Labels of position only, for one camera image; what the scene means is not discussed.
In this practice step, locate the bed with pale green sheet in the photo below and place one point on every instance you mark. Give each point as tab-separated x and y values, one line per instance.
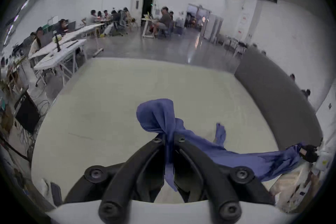
126	91

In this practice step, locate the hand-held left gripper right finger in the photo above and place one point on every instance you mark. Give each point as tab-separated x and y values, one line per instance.
210	178

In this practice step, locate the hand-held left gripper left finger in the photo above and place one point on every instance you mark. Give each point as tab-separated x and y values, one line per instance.
123	178

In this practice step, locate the white desk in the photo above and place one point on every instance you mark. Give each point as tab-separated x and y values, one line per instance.
147	26

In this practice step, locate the row of tables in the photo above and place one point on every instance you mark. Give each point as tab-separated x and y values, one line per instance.
60	47

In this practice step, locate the dark blue shirt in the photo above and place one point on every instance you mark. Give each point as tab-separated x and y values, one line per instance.
157	115

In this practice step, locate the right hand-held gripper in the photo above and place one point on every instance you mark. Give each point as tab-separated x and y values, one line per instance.
324	158

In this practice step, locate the group of people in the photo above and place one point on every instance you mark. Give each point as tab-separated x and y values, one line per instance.
112	18

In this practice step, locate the black monitor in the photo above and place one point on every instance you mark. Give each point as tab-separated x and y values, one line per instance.
27	112

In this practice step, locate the dark phone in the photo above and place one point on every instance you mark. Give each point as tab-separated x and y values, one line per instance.
56	193

